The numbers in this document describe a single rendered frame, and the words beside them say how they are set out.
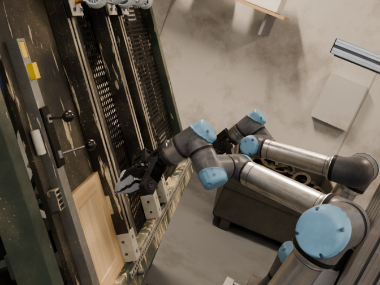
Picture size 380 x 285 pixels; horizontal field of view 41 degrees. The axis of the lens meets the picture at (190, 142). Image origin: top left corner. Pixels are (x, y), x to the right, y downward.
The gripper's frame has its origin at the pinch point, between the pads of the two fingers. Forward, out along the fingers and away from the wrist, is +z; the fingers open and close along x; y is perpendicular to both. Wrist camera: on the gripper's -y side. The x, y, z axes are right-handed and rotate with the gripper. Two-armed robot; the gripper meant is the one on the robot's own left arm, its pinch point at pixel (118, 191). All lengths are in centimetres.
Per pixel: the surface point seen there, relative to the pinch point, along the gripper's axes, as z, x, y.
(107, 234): 32.8, -28.3, 20.6
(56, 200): 19.5, 7.9, 2.9
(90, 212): 27.4, -13.7, 18.1
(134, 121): 20, -27, 83
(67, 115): -1.1, 24.9, 12.7
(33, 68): 1.6, 38.7, 25.2
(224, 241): 100, -239, 191
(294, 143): 21, -291, 322
